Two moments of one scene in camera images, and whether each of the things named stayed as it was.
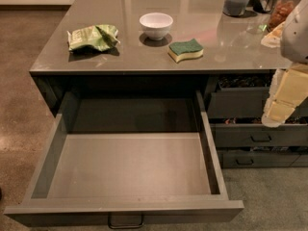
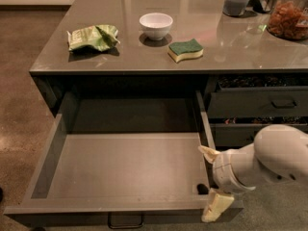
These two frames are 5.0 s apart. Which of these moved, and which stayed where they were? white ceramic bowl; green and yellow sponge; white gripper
Moved: white gripper
Stayed: white ceramic bowl; green and yellow sponge
